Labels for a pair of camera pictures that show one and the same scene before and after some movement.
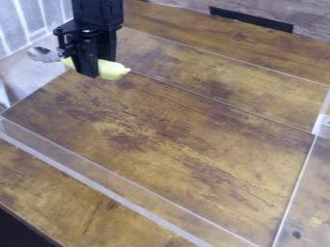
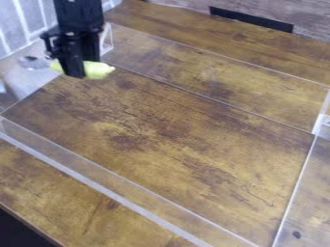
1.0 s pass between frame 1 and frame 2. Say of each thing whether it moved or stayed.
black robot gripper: moved
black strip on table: stayed
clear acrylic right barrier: stayed
